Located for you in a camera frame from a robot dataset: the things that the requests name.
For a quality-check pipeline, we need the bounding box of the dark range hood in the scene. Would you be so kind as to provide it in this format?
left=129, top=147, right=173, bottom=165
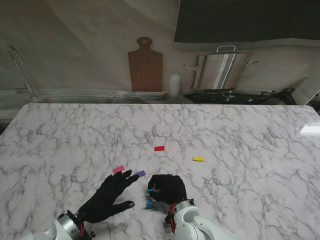
left=173, top=0, right=320, bottom=44

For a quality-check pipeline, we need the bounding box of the black gas stove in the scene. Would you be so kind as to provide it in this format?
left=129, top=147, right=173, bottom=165
left=183, top=87, right=263, bottom=105

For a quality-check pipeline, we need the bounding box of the brown wooden cutting board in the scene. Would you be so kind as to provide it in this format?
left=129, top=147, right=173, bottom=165
left=127, top=36, right=164, bottom=93

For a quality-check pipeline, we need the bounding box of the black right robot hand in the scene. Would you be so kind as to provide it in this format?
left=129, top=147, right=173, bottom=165
left=147, top=174, right=188, bottom=206

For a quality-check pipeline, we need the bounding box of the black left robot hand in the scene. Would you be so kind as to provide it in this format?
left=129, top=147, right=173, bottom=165
left=76, top=169, right=140, bottom=224

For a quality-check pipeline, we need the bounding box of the white candle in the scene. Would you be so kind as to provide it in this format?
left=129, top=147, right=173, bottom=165
left=168, top=73, right=182, bottom=97

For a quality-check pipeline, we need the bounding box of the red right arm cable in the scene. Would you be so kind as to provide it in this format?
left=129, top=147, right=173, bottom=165
left=169, top=202, right=179, bottom=235

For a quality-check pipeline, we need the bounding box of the steel sink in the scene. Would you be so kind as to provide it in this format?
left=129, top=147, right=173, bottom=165
left=0, top=88, right=118, bottom=104

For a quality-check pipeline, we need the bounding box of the steel stockpot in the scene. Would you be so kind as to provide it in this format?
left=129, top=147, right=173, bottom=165
left=184, top=44, right=260, bottom=91

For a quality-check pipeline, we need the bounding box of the black left wrist camera bracket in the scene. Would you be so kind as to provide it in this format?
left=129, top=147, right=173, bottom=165
left=82, top=229, right=96, bottom=240

